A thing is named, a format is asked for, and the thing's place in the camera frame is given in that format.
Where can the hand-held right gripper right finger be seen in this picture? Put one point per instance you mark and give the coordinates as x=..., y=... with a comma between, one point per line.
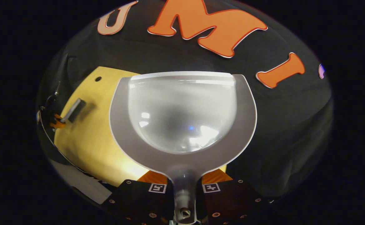
x=229, y=200

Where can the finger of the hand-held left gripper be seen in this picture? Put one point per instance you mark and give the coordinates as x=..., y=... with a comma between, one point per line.
x=58, y=122

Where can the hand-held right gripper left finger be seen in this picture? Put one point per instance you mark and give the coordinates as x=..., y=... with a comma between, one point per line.
x=138, y=200

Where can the small grey broom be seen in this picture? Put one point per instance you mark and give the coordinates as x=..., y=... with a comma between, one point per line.
x=74, y=109

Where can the grey plastic dustpan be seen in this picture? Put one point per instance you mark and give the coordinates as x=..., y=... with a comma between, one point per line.
x=182, y=118

